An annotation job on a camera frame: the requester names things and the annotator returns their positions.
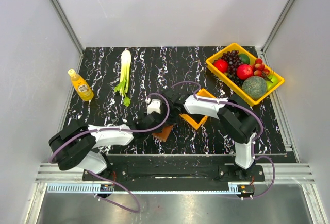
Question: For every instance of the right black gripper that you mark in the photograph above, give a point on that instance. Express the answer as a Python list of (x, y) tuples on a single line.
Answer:
[(169, 121)]

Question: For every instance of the small orange plastic bin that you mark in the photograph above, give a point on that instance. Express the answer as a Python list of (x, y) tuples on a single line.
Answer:
[(197, 120)]

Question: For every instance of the brown leather card holder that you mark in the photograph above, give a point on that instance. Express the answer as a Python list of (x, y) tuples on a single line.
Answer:
[(164, 134)]

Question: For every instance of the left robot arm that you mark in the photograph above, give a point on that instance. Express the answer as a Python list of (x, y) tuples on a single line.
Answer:
[(73, 145)]

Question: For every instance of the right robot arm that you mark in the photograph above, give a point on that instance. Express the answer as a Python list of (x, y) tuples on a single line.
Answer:
[(235, 116)]

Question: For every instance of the red apple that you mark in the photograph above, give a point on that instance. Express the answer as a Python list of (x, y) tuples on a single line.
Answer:
[(221, 65)]

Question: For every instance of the dark purple grape bunch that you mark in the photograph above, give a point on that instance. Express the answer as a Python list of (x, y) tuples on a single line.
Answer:
[(234, 62)]

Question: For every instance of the red pomegranate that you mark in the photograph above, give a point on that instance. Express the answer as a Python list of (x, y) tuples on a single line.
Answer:
[(244, 72)]

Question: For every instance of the green netted melon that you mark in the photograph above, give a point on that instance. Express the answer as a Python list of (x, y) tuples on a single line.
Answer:
[(255, 87)]

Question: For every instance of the dark green avocado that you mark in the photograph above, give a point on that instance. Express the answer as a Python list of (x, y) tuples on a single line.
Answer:
[(244, 58)]

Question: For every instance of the red lychee cluster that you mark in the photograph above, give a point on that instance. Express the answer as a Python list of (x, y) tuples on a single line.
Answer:
[(259, 69)]

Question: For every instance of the yellow juice bottle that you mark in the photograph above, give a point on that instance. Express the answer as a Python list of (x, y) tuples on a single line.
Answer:
[(80, 85)]

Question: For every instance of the green apple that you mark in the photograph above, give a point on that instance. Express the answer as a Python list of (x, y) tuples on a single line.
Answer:
[(271, 82)]

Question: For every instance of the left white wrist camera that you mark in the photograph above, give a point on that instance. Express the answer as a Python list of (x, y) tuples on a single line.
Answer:
[(154, 105)]

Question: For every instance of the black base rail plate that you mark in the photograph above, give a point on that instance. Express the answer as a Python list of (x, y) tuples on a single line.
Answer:
[(123, 168)]

